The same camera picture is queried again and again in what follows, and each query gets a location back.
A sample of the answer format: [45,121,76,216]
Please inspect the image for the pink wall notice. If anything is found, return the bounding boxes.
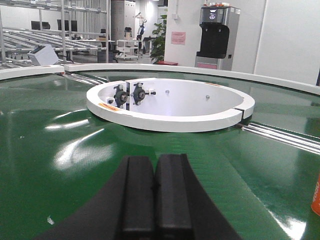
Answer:
[170,31,186,45]

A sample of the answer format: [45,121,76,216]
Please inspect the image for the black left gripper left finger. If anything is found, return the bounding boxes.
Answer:
[37,156,154,240]

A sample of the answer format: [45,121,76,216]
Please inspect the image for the white inner conveyor ring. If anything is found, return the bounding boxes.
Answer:
[85,77,256,133]

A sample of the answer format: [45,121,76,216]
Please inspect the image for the white round conveyor rim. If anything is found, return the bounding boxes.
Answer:
[0,63,320,95]

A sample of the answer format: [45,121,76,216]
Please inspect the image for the black silver water dispenser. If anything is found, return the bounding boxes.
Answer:
[195,6,241,71]

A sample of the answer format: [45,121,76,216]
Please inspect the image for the green indoor plant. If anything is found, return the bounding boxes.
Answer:
[150,14,167,64]

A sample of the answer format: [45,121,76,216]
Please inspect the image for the green conveyor belt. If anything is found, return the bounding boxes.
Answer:
[0,74,320,240]

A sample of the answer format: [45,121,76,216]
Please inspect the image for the black bearing mount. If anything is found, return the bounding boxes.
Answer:
[130,82,156,106]
[113,84,129,109]

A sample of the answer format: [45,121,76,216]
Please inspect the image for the black bearing mount left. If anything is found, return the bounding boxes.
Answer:
[113,84,129,109]

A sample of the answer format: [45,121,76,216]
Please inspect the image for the grey device box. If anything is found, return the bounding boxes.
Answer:
[27,44,59,66]

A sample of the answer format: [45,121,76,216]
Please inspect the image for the orange capacitor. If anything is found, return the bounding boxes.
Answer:
[310,175,320,216]

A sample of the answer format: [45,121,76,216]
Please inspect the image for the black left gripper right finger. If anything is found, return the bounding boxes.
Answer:
[155,154,240,240]

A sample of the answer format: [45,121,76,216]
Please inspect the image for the black bearing mount right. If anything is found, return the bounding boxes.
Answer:
[130,82,156,106]

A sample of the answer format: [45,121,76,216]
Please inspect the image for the steel roller rack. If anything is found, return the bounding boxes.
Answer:
[0,0,111,69]

